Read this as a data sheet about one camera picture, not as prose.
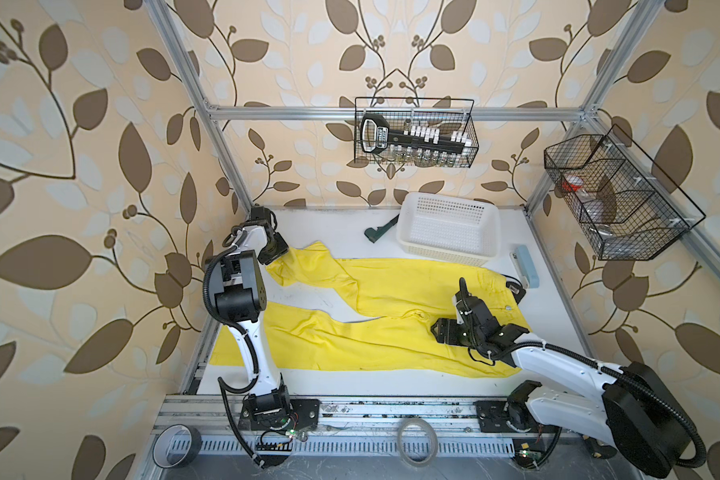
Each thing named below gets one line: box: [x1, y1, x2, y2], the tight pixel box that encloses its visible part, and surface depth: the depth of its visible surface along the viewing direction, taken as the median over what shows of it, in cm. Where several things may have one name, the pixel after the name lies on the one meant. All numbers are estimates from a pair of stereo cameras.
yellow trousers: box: [209, 242, 516, 377], surface depth 92 cm
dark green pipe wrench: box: [364, 214, 400, 243], surface depth 114 cm
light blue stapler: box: [510, 245, 540, 289], surface depth 100 cm
